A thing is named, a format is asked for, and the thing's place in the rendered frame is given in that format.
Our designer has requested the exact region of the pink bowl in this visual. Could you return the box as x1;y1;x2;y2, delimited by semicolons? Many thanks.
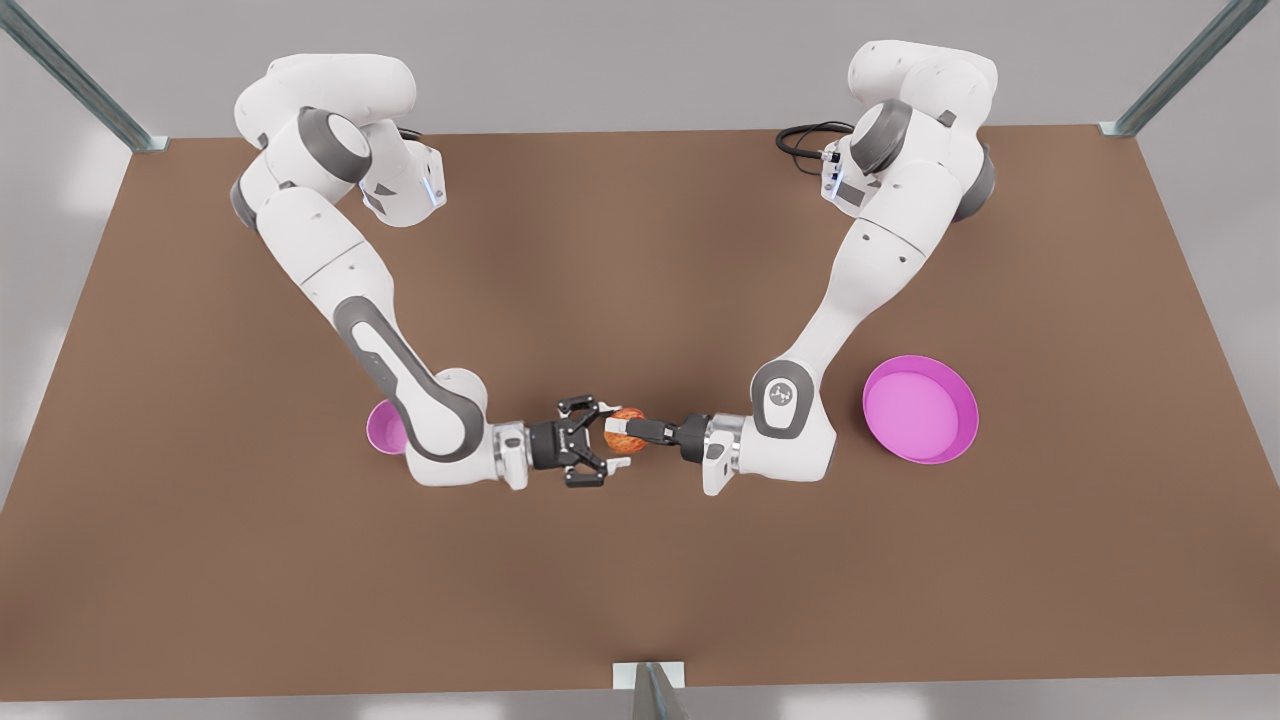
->
365;399;411;457

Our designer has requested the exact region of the red apple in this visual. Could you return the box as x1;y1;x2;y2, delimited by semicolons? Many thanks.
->
606;407;648;458

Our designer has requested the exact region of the pink plate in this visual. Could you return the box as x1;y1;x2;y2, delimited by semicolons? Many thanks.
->
862;354;981;466

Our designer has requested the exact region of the silver frame post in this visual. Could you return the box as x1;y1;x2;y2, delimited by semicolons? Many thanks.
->
611;661;690;720
1097;0;1273;139
0;0;171;154

